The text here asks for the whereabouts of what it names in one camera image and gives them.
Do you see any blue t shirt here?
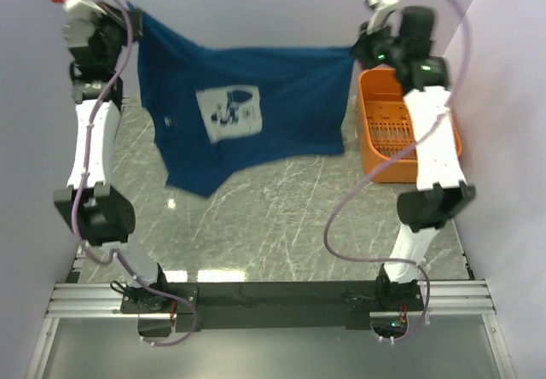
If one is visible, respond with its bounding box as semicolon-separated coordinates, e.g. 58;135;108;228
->
137;15;353;197

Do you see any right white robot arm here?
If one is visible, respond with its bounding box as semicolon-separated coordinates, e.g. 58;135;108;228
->
351;3;476;310

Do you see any orange plastic basket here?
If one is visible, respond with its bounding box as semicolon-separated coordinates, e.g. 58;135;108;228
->
356;67;467;190

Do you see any aluminium rail frame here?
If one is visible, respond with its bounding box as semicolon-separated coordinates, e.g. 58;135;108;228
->
26;254;515;378

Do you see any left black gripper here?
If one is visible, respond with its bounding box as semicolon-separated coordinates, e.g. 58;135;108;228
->
84;0;142;71

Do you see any black base beam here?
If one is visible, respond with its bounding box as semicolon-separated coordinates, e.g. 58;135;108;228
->
110;281;426;337

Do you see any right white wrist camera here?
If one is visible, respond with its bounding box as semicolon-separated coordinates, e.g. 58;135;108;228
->
365;0;400;35

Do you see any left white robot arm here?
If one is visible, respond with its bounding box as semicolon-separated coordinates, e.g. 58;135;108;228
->
54;0;174;312

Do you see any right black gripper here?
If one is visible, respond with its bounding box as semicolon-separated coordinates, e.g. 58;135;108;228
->
350;15;408;70

